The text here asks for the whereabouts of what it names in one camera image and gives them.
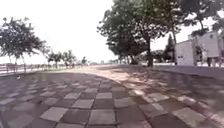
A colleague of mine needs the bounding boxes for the white building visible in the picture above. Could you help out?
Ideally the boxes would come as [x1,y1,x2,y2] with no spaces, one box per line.
[174,30,224,68]

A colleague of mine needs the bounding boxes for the tree over white building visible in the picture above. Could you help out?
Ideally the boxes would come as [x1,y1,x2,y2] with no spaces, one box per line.
[179,0,224,37]

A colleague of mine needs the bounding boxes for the large dark-trunked tree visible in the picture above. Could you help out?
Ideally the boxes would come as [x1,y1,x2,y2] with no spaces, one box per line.
[97,0,188,68]

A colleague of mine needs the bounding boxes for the checkered paved path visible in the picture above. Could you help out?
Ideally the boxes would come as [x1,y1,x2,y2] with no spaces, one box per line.
[0,64,224,128]

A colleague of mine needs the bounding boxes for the tree with spreading crown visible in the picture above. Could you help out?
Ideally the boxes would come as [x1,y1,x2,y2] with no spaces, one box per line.
[0,16,52,73]

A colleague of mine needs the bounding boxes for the dark railing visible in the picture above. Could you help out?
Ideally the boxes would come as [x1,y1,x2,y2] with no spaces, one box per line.
[0,63,51,76]

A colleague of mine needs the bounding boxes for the row of distant trees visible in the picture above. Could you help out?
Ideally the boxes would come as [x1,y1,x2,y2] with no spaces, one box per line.
[45,49,90,69]

